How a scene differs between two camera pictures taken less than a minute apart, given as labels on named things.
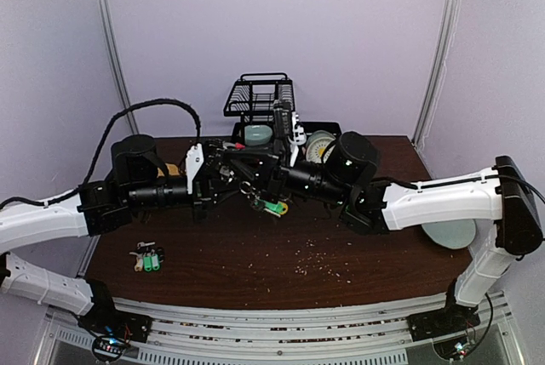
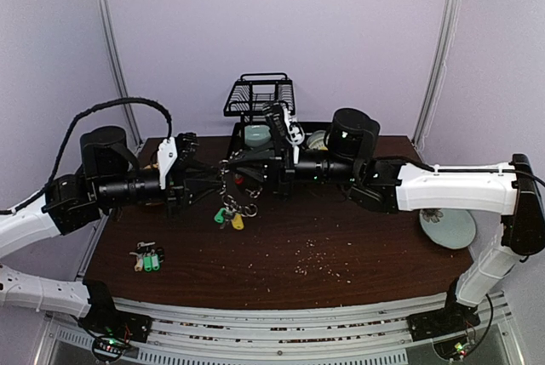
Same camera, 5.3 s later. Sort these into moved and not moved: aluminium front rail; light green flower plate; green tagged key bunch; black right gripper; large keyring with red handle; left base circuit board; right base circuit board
Moved: large keyring with red handle
Not moved: right base circuit board; green tagged key bunch; black right gripper; aluminium front rail; light green flower plate; left base circuit board
